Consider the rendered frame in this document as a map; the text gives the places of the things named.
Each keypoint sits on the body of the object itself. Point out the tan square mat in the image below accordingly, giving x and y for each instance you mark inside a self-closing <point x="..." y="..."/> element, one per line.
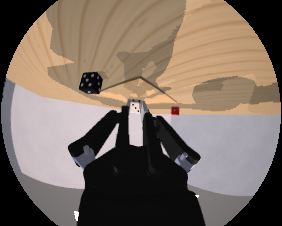
<point x="137" y="88"/>

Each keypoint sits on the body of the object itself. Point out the white die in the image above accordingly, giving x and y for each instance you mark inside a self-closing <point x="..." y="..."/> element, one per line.
<point x="135" y="106"/>

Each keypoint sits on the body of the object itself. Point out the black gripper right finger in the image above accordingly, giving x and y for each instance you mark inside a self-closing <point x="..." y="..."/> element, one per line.
<point x="171" y="141"/>

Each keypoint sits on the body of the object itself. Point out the black die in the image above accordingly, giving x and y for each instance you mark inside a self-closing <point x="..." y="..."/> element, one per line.
<point x="91" y="83"/>

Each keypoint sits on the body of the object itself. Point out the red die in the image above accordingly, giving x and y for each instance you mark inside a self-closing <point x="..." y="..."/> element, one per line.
<point x="175" y="110"/>

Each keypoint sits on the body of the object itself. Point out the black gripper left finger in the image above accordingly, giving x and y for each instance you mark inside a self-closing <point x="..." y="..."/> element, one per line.
<point x="84" y="150"/>

